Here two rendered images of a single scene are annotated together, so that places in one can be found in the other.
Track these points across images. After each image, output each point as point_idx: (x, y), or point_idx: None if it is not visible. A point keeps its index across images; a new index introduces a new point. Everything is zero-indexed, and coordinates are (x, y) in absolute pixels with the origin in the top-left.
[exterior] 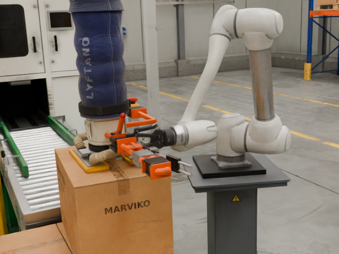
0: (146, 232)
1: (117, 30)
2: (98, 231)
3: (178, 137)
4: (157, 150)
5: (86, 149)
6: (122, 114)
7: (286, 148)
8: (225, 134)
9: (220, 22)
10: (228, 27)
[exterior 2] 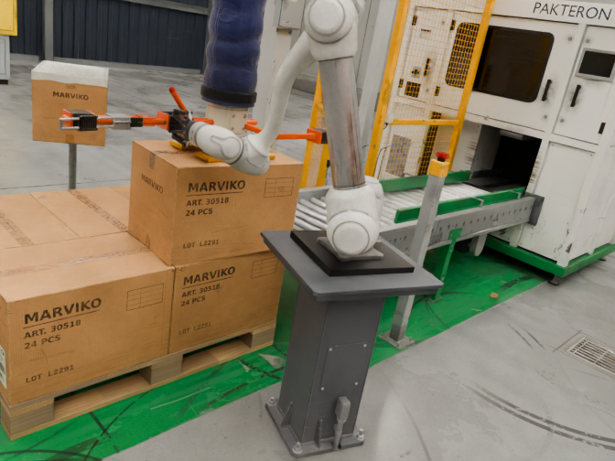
0: (157, 219)
1: (231, 5)
2: (137, 192)
3: (189, 133)
4: (186, 143)
5: None
6: (169, 88)
7: (337, 246)
8: None
9: None
10: None
